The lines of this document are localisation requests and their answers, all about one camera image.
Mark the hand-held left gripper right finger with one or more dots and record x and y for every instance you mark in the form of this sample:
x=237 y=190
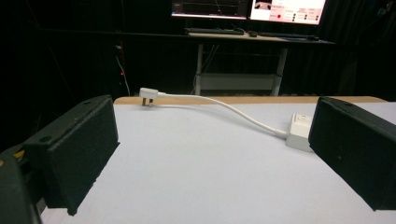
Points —
x=355 y=149

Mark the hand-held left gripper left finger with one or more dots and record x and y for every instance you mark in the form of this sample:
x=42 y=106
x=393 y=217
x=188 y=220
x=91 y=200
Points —
x=74 y=149

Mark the black keyboard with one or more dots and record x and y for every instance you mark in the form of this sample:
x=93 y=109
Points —
x=288 y=35
x=214 y=31

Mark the white-legged desk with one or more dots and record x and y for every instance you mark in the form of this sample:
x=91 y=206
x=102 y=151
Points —
x=239 y=77

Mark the bright computer monitor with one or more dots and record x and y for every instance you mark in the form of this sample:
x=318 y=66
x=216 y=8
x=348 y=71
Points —
x=289 y=11

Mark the black computer mouse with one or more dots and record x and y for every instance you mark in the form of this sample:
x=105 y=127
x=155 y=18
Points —
x=252 y=33

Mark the dark computer monitor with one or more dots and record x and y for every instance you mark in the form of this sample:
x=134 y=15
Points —
x=209 y=8

